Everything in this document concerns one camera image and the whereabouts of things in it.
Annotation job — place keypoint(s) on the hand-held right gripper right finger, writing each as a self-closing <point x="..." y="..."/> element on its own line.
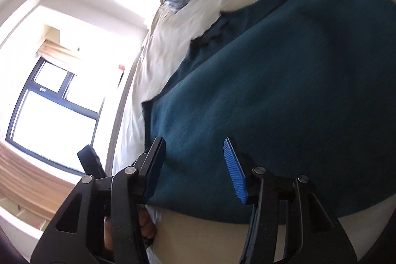
<point x="235" y="172"/>

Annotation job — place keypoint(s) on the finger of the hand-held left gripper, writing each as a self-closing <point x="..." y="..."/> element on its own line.
<point x="91" y="160"/>

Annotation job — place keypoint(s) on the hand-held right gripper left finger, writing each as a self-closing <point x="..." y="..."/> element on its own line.
<point x="154" y="162"/>

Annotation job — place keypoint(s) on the dark teal knit sweater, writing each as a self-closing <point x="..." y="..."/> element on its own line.
<point x="278" y="97"/>

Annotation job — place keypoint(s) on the person's left hand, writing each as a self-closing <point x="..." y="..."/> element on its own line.
<point x="147" y="224"/>

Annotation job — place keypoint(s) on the dark framed window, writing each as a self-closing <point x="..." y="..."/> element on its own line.
<point x="55" y="115"/>

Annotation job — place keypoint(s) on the beige curtain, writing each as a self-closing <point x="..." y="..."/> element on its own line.
<point x="58" y="50"/>

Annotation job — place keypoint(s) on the bed with beige sheet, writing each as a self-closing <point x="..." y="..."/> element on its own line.
<point x="173" y="44"/>

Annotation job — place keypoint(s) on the white bed frame rail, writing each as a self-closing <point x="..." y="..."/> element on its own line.
<point x="122" y="121"/>

